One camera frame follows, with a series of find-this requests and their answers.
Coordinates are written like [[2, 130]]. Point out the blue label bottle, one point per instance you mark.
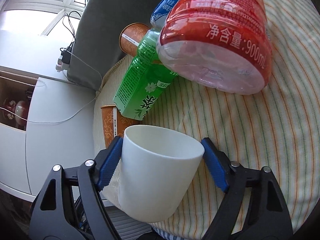
[[161, 12]]

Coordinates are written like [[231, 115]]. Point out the orange paper cup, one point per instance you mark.
[[114, 124], [131, 36]]

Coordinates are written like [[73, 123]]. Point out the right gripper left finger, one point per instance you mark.
[[69, 205]]

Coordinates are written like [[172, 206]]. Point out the white cabinet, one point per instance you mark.
[[60, 119]]

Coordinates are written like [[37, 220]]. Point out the striped cushion cover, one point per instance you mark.
[[278, 127]]

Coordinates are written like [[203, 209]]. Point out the green tea bottle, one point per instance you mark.
[[144, 81]]

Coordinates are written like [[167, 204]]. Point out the white plastic cup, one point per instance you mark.
[[156, 168]]

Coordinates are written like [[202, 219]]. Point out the orange paper cup near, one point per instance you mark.
[[114, 124]]

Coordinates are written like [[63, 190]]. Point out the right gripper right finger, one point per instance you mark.
[[267, 215]]

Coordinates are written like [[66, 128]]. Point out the grey sofa backrest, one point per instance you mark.
[[96, 48]]

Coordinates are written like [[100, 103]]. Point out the power strip with adapters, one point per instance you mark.
[[64, 59]]

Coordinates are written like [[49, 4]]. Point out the orange paper cup far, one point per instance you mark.
[[131, 36]]

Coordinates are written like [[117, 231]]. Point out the red white vase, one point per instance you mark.
[[16, 112]]

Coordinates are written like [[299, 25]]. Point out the red label large bottle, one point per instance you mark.
[[222, 44]]

